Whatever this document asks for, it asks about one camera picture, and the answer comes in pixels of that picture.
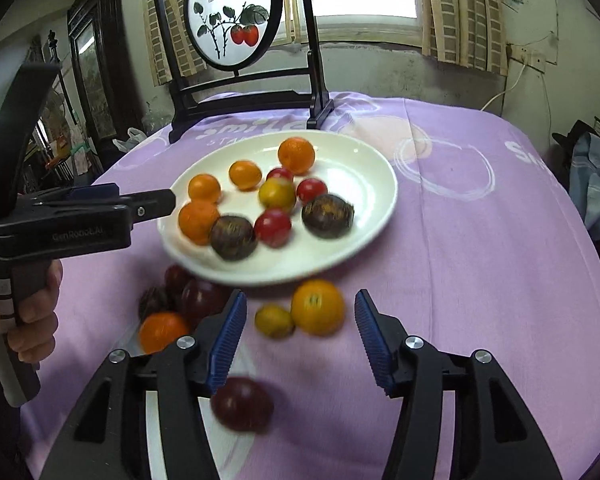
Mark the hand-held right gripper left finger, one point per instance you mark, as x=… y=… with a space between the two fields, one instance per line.
x=227 y=345

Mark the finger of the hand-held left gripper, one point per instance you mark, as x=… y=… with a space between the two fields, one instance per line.
x=97 y=191
x=152 y=206

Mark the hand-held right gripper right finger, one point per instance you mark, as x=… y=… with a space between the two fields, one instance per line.
x=375 y=345

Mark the orange mandarin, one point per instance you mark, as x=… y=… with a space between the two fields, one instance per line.
x=198 y=221
x=162 y=332
x=296 y=155

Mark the dark red plum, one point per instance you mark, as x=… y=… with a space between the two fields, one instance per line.
x=205 y=300
x=176 y=280

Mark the small yellow-green fruit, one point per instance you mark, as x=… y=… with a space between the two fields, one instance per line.
x=274 y=321

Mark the smooth orange citrus fruit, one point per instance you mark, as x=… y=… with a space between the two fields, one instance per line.
x=245 y=175
x=204 y=188
x=318 y=307

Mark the red cherry tomato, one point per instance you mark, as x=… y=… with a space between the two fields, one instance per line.
x=280 y=174
x=311 y=190
x=272 y=227
x=241 y=405

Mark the brown water chestnut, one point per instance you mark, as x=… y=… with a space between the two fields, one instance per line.
x=233 y=237
x=327 y=216

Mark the greenish orange citrus fruit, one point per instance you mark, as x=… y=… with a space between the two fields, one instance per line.
x=277 y=193

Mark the white oval plate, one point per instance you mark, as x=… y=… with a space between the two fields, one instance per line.
x=350 y=175

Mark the person's left hand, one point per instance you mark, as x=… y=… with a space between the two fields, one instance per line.
x=37 y=325

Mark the white plastic bag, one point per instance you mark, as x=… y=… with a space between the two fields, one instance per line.
x=132 y=137

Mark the dark wooden cabinet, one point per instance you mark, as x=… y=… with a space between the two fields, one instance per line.
x=110 y=60

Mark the purple printed tablecloth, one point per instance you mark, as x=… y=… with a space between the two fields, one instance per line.
x=480 y=260

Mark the beige checked curtain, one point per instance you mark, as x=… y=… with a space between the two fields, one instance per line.
x=175 y=55
x=460 y=10

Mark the light blue cloth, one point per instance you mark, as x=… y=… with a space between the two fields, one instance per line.
x=597 y=190

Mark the black cloth item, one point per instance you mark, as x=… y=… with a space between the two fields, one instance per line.
x=572 y=137

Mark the wall socket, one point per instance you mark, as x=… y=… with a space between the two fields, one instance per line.
x=530 y=57

